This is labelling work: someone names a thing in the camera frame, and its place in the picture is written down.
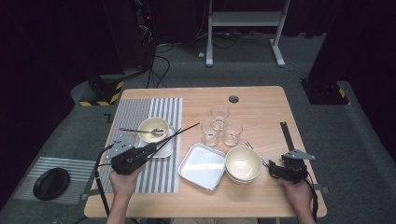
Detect black round dish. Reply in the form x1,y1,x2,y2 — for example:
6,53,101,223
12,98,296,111
33,167,71,202

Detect small striped grey mat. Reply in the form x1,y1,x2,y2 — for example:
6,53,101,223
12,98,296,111
12,156,97,205

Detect metal spoon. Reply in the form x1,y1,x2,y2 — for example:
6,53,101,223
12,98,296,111
119,127,165,137
247,142,265,164
245,141,271,170

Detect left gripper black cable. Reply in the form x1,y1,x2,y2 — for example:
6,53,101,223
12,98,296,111
93,143,116,217

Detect grey tape piece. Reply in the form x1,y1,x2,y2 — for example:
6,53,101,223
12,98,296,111
312,184,330,194

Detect cream bowl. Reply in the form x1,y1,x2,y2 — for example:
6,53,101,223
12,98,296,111
137,117,170,145
227,174,262,185
224,145,263,181

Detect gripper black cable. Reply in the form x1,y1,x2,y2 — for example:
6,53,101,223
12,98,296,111
93,143,116,217
303,176,318,223

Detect person's right hand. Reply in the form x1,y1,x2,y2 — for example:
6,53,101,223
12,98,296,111
280,180,313,217

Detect black looped cables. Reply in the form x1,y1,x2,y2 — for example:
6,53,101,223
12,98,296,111
144,43,172,89

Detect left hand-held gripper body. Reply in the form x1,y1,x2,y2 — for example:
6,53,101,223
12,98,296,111
105,136,150,176

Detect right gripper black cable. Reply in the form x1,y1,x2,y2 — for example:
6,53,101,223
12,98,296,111
303,176,318,223

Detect white square plate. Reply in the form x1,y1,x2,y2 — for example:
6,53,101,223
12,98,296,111
177,143,226,191
136,126,176,159

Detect clear drinking glass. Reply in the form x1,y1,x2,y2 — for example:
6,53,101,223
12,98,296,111
201,121,220,147
222,121,244,147
210,105,231,131

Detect white metal stand frame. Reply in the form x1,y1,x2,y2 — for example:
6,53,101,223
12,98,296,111
205,0,292,68

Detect tangled dark cables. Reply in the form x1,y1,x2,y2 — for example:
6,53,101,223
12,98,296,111
213,29,276,49

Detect striped grey white placemat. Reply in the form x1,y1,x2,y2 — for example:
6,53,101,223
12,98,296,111
96,97,184,194

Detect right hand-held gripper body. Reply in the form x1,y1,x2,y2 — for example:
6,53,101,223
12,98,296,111
280,149,316,185

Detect dark equipment rack with wires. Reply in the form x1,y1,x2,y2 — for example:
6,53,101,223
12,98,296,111
134,0,158,71

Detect person's left hand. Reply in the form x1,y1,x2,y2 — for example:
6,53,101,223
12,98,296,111
108,164,146,201

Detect black stand base hazard tape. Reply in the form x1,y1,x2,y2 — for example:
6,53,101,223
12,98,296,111
78,73,125,107
299,77,351,105

